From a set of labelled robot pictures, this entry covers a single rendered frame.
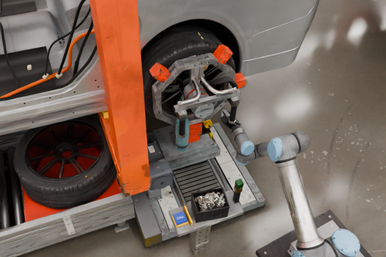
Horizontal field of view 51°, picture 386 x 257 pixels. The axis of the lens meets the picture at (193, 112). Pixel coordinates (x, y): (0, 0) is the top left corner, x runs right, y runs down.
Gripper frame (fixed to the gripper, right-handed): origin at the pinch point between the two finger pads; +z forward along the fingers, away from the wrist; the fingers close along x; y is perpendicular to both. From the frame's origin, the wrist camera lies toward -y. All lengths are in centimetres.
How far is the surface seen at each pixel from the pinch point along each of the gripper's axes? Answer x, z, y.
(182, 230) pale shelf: -52, -65, -25
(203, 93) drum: 6.4, -6.7, -33.1
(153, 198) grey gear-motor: -80, -16, -1
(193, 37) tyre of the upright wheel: 26, 16, -51
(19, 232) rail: -120, -28, -83
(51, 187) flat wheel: -94, -12, -75
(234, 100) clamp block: 18.6, -21.3, -25.7
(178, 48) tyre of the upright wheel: 17, 10, -58
